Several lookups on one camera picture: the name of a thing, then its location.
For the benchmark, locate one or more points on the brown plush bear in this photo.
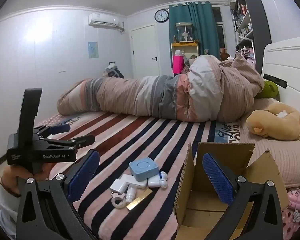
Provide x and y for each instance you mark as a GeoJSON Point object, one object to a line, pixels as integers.
{"type": "Point", "coordinates": [224, 54]}

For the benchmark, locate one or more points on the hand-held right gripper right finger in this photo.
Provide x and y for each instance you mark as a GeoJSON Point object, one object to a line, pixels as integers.
{"type": "Point", "coordinates": [218, 178]}

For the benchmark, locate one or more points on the light blue square box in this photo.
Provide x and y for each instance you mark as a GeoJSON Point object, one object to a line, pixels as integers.
{"type": "Point", "coordinates": [142, 168]}

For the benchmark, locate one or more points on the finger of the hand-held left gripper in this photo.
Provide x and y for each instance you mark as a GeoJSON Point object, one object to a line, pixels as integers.
{"type": "Point", "coordinates": [83, 140]}
{"type": "Point", "coordinates": [60, 129]}

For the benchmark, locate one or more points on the small white bottle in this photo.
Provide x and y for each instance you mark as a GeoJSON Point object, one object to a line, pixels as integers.
{"type": "Point", "coordinates": [130, 194]}

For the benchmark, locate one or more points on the white door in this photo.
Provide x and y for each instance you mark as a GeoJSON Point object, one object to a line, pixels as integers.
{"type": "Point", "coordinates": [145, 52]}

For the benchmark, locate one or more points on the dark backpack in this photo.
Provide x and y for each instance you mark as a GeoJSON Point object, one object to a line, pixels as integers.
{"type": "Point", "coordinates": [113, 71]}

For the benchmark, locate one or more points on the pink cat print pillow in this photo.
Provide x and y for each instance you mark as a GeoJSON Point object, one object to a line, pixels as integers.
{"type": "Point", "coordinates": [298, 205]}

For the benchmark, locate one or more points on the white power adapter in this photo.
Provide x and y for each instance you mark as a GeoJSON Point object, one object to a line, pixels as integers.
{"type": "Point", "coordinates": [117, 185]}

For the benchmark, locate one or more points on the gold metal ruler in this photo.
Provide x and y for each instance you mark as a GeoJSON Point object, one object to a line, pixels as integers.
{"type": "Point", "coordinates": [140, 200]}

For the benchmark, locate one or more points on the brown cardboard box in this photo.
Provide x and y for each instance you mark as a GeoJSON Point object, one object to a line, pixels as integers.
{"type": "Point", "coordinates": [226, 150]}

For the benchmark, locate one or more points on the window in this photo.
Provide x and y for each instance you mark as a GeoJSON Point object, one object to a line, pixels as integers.
{"type": "Point", "coordinates": [218, 27]}

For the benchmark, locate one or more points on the striped blanket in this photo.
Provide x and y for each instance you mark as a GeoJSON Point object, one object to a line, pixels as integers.
{"type": "Point", "coordinates": [140, 135]}

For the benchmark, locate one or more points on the dark bookshelf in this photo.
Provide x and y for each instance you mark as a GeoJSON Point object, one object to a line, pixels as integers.
{"type": "Point", "coordinates": [255, 12]}

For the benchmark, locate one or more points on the white bed headboard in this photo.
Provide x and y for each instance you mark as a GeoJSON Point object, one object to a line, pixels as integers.
{"type": "Point", "coordinates": [290, 60]}

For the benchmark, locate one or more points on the person's left hand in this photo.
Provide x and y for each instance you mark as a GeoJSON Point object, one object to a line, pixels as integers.
{"type": "Point", "coordinates": [11, 180]}

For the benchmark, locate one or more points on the green plush toy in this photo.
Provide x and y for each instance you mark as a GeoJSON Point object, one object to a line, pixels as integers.
{"type": "Point", "coordinates": [268, 90]}

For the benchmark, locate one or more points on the clear tape roll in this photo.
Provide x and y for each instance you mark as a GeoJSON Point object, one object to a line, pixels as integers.
{"type": "Point", "coordinates": [115, 202]}

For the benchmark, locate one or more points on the teal curtain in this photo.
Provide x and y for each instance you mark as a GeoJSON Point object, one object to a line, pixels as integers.
{"type": "Point", "coordinates": [202, 30]}

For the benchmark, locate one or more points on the glass display case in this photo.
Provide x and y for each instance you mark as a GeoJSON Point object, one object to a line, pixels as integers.
{"type": "Point", "coordinates": [184, 32]}

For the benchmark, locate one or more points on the round wall clock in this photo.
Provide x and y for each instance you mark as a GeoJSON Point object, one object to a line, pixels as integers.
{"type": "Point", "coordinates": [161, 15]}

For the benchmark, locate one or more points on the white rectangular box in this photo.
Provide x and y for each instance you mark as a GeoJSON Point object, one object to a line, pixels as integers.
{"type": "Point", "coordinates": [133, 179]}

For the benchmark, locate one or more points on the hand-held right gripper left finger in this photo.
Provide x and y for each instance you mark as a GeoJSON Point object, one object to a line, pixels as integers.
{"type": "Point", "coordinates": [82, 176]}

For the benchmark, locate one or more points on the white air conditioner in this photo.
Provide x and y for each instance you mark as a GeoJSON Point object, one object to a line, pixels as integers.
{"type": "Point", "coordinates": [102, 18]}

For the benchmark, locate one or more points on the rolled pink grey duvet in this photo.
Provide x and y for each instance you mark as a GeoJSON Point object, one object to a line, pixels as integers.
{"type": "Point", "coordinates": [140, 95]}

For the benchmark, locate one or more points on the yellow cabinet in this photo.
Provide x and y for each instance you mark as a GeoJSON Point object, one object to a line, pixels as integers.
{"type": "Point", "coordinates": [185, 45]}

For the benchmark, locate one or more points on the light blue wall poster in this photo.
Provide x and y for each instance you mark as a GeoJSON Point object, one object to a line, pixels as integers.
{"type": "Point", "coordinates": [93, 50]}

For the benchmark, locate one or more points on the tan plush toy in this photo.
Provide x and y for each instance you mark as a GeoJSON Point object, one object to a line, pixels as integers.
{"type": "Point", "coordinates": [285, 125]}

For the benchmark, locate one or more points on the pink gift bag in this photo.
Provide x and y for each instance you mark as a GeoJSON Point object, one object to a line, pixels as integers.
{"type": "Point", "coordinates": [178, 64]}

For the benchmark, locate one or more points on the person's left forearm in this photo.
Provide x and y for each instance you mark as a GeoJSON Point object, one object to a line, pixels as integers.
{"type": "Point", "coordinates": [2, 211]}

